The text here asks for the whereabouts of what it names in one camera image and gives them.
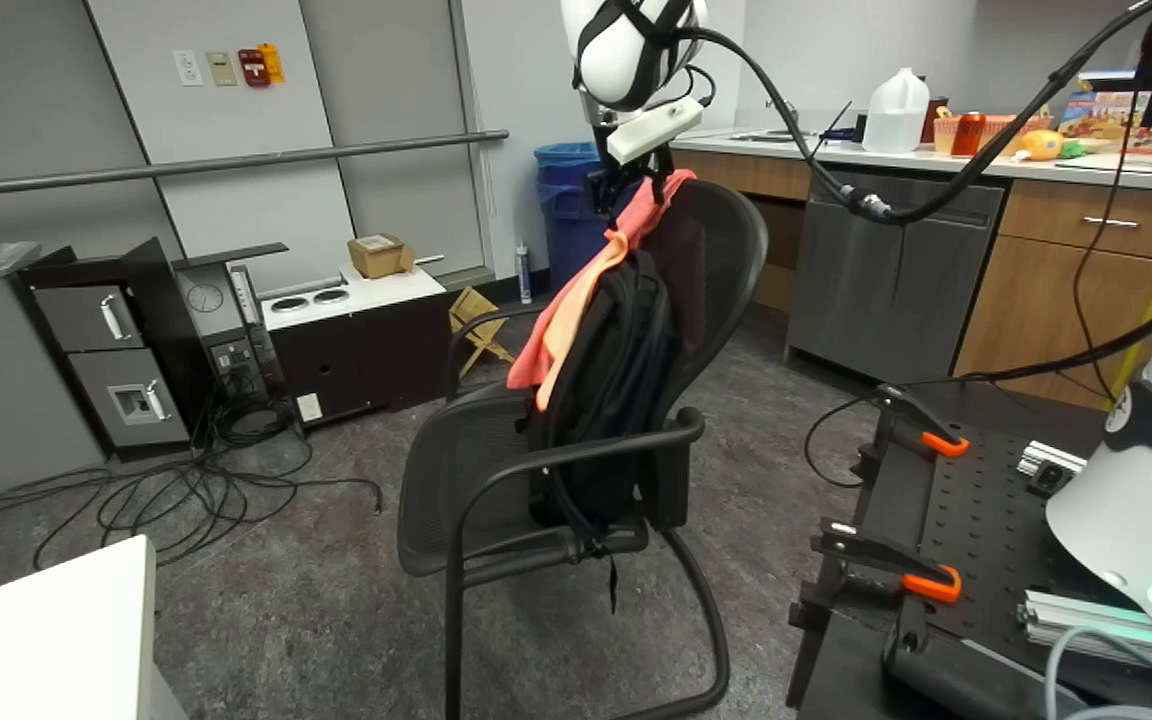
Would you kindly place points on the peach printed shirt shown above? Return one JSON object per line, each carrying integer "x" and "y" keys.
{"x": 558, "y": 326}

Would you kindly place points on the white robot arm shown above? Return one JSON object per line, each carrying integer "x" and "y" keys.
{"x": 629, "y": 50}

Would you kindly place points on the black mesh office chair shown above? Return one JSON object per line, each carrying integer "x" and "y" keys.
{"x": 498, "y": 488}

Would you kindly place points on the black backpack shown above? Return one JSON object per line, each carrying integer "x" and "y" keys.
{"x": 606, "y": 388}

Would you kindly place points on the wooden folding rack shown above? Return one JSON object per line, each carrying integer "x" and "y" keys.
{"x": 478, "y": 321}

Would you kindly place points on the blue recycling bin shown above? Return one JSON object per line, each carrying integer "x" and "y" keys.
{"x": 568, "y": 216}

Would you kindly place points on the cardboard box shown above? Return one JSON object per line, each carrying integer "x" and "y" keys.
{"x": 377, "y": 257}

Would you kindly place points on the stainless steel dishwasher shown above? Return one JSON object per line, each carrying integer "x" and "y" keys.
{"x": 890, "y": 303}

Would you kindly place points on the translucent plastic jug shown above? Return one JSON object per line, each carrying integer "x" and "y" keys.
{"x": 896, "y": 112}

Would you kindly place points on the red fire alarm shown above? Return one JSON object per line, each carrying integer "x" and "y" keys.
{"x": 260, "y": 66}

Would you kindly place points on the black drawer cabinet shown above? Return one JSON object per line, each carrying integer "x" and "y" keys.
{"x": 126, "y": 347}

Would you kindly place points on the wooden kitchen cabinet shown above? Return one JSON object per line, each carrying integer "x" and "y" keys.
{"x": 1071, "y": 271}

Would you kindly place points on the white table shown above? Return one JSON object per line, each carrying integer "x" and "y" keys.
{"x": 78, "y": 642}

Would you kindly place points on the grey wall rail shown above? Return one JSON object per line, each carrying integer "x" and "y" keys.
{"x": 87, "y": 176}

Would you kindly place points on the orange handled clamp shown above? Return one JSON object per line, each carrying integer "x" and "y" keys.
{"x": 914, "y": 426}
{"x": 884, "y": 571}

